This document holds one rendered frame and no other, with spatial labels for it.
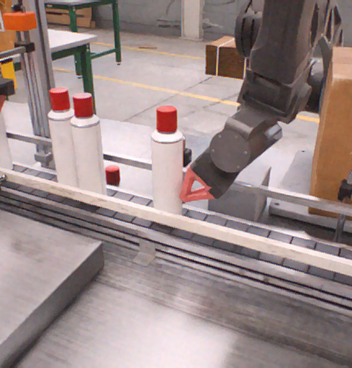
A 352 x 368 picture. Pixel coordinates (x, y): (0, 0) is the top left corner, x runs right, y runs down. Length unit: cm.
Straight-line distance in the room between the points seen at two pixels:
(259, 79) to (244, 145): 10
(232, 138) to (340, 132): 29
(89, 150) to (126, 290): 25
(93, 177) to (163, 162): 16
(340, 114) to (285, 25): 30
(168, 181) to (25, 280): 27
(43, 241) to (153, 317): 23
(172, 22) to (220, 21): 82
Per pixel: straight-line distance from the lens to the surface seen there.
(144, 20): 729
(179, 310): 67
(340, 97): 77
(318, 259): 66
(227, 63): 478
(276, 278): 70
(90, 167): 78
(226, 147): 55
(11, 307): 64
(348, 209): 70
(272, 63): 55
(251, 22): 101
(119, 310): 67
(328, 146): 80
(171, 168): 69
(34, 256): 72
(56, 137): 80
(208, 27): 667
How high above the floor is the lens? 132
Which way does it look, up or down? 30 degrees down
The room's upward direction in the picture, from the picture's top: straight up
